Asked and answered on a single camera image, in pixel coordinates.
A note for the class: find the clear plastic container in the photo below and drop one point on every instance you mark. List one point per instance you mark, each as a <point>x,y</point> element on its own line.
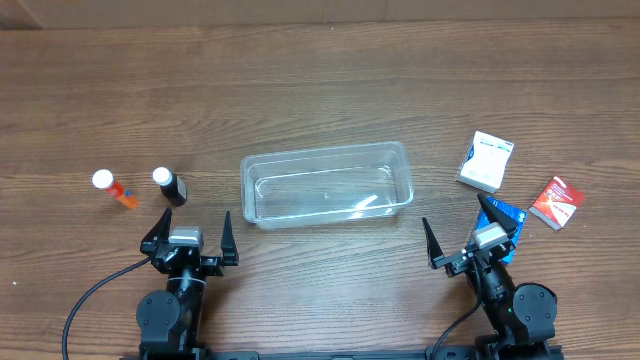
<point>325,185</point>

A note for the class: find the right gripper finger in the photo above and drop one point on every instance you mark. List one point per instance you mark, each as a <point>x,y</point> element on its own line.
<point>494,214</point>
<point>434,251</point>

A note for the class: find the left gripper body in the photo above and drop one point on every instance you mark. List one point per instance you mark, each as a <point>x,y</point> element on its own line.
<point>187,258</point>

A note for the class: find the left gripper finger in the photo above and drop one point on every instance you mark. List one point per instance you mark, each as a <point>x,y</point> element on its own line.
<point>230,256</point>
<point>160,231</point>

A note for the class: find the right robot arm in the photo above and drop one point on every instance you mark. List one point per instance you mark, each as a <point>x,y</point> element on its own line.
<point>522,316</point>

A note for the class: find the black bottle white cap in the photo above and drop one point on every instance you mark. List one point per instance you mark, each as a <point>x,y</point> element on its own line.
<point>172,186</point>

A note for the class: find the red medicine box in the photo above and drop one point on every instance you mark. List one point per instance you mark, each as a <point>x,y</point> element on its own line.
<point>557,203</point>

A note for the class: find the orange pill bottle white cap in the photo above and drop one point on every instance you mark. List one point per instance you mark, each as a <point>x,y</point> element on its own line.
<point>104,179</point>

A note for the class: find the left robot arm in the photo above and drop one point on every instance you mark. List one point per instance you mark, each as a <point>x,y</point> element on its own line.
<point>170,319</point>

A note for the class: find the white medicine box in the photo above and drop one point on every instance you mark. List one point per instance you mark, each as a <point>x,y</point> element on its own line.
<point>485,162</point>

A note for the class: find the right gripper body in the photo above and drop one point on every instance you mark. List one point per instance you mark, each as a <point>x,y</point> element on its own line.
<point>470,258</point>

